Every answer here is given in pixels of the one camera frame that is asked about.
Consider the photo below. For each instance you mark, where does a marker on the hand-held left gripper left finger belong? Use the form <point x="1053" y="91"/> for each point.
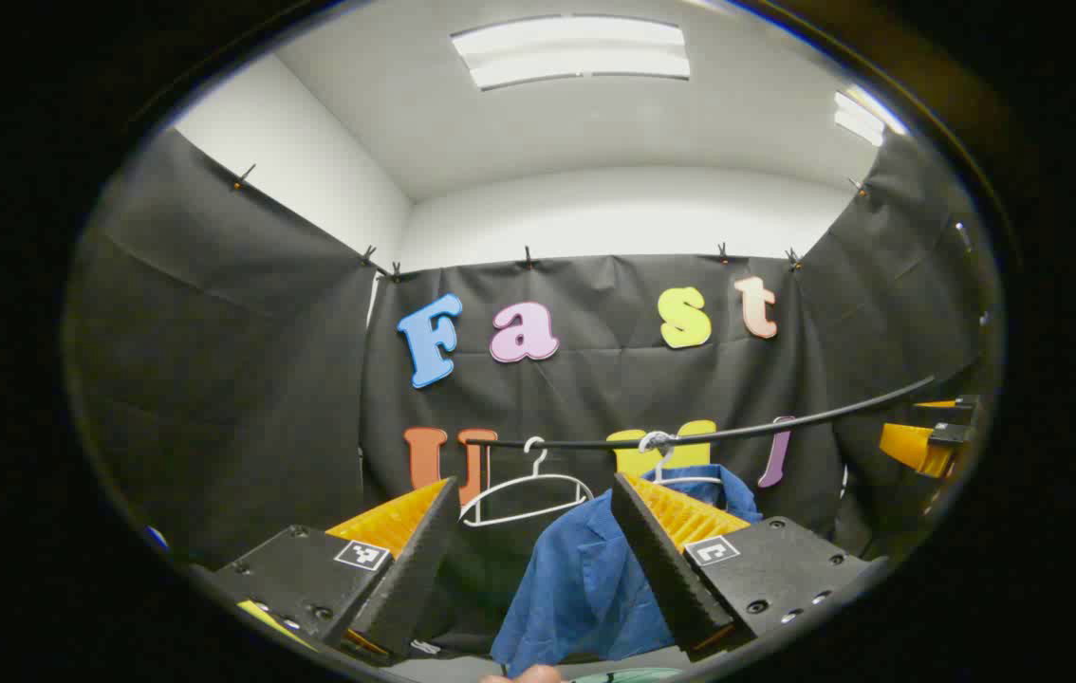
<point x="415" y="569"/>

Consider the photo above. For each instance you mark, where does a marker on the white clothes hanger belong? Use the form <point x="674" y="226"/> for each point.
<point x="500" y="488"/>
<point x="657" y="442"/>

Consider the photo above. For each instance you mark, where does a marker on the black clothes rack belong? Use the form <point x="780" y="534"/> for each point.
<point x="576" y="442"/>

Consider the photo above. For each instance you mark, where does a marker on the black backdrop cloth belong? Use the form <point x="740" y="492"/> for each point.
<point x="244" y="379"/>

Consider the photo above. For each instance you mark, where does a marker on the green laundry hamper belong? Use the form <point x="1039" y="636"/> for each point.
<point x="628" y="676"/>

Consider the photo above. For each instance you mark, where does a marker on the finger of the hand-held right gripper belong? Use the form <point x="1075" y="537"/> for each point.
<point x="913" y="448"/>

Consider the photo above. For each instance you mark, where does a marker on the ceiling light panel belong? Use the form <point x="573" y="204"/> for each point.
<point x="861" y="119"/>
<point x="576" y="52"/>

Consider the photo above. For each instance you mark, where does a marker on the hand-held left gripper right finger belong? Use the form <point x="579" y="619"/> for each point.
<point x="666" y="569"/>

